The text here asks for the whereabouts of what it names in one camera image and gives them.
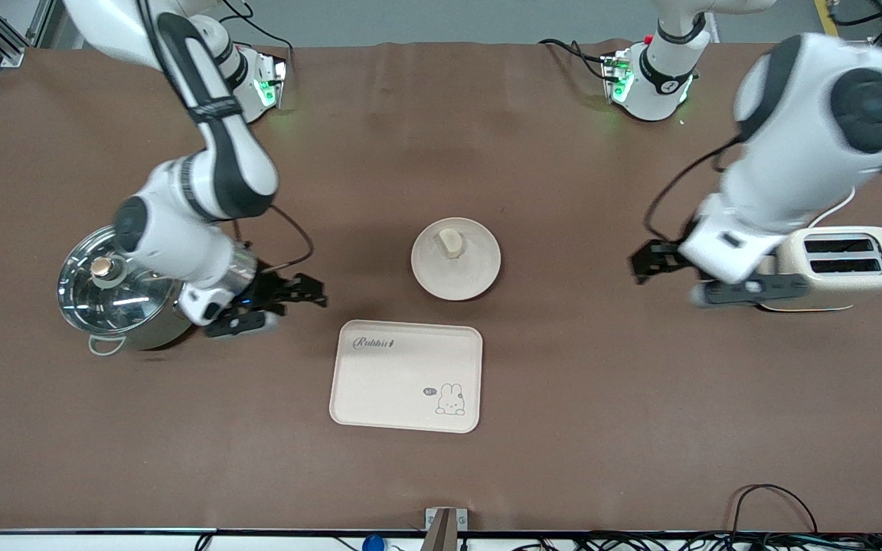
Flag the small cream bun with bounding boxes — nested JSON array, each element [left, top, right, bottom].
[[436, 227, 466, 260]]

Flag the cream round plate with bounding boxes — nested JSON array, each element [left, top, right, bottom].
[[410, 217, 502, 302]]

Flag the cream rabbit print tray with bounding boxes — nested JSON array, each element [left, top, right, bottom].
[[328, 319, 483, 435]]

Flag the steel pot with glass lid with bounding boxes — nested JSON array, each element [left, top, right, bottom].
[[57, 225, 198, 357]]

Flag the glass pot lid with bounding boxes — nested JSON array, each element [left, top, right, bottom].
[[57, 225, 182, 336]]

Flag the cream two-slot toaster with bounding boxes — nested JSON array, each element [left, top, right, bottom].
[[759, 225, 882, 313]]

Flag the brown table cover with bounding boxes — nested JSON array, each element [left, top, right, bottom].
[[0, 40, 882, 534]]

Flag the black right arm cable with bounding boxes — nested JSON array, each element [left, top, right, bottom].
[[233, 202, 315, 274]]

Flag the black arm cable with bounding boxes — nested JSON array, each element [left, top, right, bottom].
[[233, 202, 315, 274], [643, 136, 742, 243]]

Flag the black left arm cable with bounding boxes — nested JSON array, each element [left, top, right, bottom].
[[643, 136, 742, 243]]

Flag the white toaster power cord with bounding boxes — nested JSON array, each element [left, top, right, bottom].
[[807, 187, 858, 230]]

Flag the black left base cable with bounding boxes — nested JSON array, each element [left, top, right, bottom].
[[538, 37, 612, 82]]

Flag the black base cable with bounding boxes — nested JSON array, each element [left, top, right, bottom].
[[219, 0, 296, 60], [538, 37, 612, 82]]

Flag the black looped cable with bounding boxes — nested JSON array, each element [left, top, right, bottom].
[[732, 483, 820, 536]]

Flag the black right base cable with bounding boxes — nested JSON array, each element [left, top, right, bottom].
[[219, 0, 296, 60]]

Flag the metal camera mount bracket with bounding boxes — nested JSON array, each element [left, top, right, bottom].
[[424, 507, 469, 551]]

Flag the black cable bundle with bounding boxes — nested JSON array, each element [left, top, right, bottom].
[[487, 531, 882, 551]]

